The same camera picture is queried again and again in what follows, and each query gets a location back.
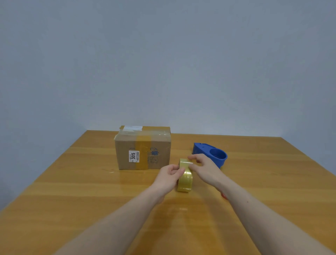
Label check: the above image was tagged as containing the blue plastic tape dispenser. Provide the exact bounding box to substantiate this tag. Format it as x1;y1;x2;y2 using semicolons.
192;143;228;169

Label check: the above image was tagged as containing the yellowish clear tape roll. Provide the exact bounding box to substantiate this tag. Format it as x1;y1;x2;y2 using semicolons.
176;158;194;193

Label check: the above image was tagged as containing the person's right forearm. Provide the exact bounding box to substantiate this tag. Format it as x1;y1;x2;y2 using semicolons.
216;180;336;255

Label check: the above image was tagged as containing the person's left forearm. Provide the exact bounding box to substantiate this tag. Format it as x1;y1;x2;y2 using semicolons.
55;184;165;255

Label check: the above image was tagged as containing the person's right hand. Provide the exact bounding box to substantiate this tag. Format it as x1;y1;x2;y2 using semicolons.
187;153;229;195

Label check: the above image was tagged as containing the brown cardboard box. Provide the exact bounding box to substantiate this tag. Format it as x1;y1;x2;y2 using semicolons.
113;125;172;171

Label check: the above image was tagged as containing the person's left hand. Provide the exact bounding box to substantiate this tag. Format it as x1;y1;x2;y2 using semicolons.
151;164;186;205

